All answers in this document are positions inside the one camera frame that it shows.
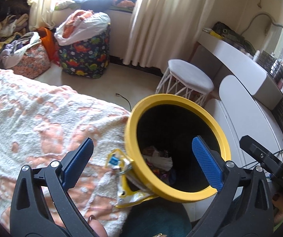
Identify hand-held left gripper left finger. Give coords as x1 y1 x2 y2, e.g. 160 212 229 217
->
9 137 96 237

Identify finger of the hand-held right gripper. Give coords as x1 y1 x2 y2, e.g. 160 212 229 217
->
239 135 283 198

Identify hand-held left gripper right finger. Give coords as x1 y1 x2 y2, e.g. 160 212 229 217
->
186 136 274 237

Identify yellow rimmed black trash bin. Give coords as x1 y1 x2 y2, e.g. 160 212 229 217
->
124 93 231 204

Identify yellow white packet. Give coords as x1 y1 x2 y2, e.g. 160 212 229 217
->
106 149 157 208

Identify person's right hand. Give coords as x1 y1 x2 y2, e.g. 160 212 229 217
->
272 193 283 225

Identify person's left hand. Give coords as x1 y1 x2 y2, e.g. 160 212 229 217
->
88 215 107 237

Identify person's teal pants leg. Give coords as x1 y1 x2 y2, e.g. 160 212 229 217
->
124 197 194 237

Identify white round stool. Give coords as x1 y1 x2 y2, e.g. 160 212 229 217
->
155 59 214 108

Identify dinosaur print laundry basket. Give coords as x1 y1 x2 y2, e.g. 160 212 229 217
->
57 23 111 79

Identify white dressing table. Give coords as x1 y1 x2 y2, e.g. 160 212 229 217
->
191 31 283 168

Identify white framed mirror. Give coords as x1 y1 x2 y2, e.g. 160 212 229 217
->
241 12 283 62

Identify dark green bag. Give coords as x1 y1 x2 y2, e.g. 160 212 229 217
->
211 22 253 52

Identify orange bag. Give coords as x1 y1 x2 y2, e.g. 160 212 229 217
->
34 27 58 61

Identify white and purple clothes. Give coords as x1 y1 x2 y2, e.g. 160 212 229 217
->
0 32 41 67

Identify yellow white box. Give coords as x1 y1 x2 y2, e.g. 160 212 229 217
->
203 28 223 39

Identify white plastic bag liner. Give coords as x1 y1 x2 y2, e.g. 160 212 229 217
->
55 10 111 46

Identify orange towel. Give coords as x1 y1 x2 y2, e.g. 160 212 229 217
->
63 10 94 37

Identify cream curtain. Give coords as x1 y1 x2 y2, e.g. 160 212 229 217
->
28 0 69 31
123 0 222 77

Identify pile of dark clothes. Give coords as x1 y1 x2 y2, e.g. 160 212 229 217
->
0 0 31 65

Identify heap of dark jackets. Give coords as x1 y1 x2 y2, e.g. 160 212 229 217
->
55 0 139 11

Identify black floor cable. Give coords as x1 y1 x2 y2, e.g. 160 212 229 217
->
115 92 132 111

